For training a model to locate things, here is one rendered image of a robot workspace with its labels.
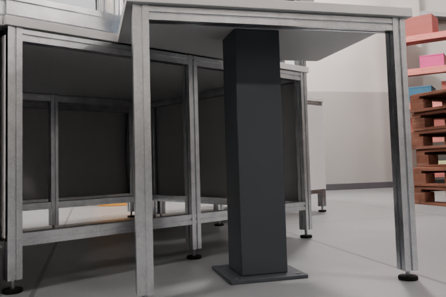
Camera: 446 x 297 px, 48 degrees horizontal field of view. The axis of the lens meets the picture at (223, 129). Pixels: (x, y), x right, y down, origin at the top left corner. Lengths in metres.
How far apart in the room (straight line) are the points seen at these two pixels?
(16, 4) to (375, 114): 5.83
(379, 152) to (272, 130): 5.47
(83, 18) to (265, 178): 0.88
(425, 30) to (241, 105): 5.27
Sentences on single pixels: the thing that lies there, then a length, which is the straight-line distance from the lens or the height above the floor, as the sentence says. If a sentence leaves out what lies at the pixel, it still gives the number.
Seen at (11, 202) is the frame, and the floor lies 0.28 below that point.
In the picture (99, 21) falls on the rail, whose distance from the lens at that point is 1.97.
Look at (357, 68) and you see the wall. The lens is 7.10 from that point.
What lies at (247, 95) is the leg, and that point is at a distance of 1.69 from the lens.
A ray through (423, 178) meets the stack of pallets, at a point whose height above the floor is 0.21.
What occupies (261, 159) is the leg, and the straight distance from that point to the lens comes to 1.68.
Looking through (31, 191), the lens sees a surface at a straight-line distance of 3.59.
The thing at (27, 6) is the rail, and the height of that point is 0.92.
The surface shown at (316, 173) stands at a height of 0.29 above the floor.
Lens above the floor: 0.38
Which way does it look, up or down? 4 degrees up
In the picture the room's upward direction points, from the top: 2 degrees counter-clockwise
